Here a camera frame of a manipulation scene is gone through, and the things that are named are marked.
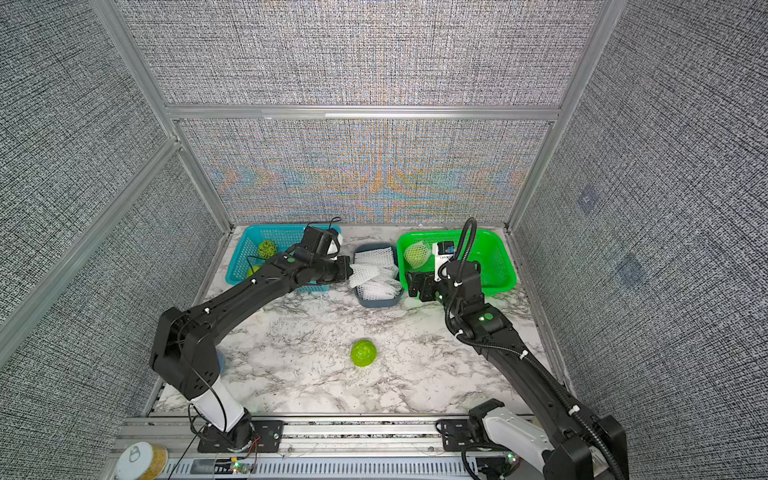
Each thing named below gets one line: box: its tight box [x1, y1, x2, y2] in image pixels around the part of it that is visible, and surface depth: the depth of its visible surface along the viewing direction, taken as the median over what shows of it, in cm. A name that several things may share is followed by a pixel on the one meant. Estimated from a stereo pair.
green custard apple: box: [404, 241, 431, 269], surface depth 105 cm
